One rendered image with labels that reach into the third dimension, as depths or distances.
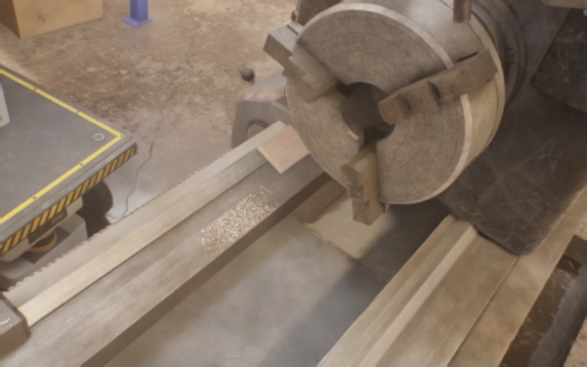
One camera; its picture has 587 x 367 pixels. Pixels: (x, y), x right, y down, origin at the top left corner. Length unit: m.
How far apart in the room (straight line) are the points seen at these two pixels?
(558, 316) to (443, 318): 0.74
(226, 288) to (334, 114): 0.35
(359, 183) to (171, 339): 0.37
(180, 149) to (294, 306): 1.38
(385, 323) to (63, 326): 0.40
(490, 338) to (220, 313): 0.39
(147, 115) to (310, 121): 1.66
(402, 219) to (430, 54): 0.55
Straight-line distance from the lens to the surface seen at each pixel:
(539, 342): 1.47
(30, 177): 1.66
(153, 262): 0.80
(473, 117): 0.61
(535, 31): 0.78
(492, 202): 0.90
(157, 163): 2.13
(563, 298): 1.59
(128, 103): 2.40
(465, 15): 0.53
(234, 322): 0.88
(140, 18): 2.91
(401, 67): 0.62
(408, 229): 1.08
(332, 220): 1.04
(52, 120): 1.83
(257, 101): 1.14
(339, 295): 0.93
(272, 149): 0.93
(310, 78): 0.65
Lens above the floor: 1.47
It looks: 44 degrees down
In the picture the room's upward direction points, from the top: 13 degrees clockwise
